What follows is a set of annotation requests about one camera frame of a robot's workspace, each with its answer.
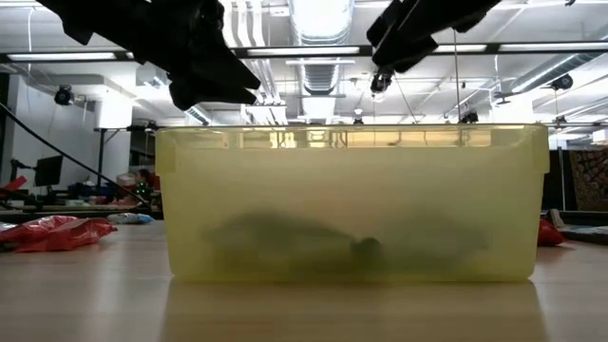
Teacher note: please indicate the yellow translucent plastic bin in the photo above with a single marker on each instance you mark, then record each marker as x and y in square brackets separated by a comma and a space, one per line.
[351, 190]

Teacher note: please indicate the black aluminium table frame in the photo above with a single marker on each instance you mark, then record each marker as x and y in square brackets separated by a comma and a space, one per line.
[304, 58]

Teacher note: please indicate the brown patterned wall hanging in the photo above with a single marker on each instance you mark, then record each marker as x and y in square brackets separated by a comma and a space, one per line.
[591, 180]

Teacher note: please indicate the red KitKat candy bar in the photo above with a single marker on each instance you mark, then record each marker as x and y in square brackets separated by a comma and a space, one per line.
[76, 237]
[548, 235]
[38, 225]

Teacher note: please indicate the black ceiling spotlight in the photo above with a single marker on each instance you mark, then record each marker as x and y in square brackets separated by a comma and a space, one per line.
[63, 95]
[469, 117]
[381, 84]
[562, 81]

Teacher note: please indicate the black monitor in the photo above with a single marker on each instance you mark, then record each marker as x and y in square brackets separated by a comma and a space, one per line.
[48, 171]

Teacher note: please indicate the dark brown candy bar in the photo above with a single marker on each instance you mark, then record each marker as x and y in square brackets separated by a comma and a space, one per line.
[586, 235]

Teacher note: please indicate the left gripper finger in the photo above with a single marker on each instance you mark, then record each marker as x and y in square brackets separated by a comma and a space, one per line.
[204, 95]
[223, 66]

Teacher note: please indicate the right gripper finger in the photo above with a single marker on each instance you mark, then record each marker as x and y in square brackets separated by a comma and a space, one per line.
[404, 52]
[392, 24]

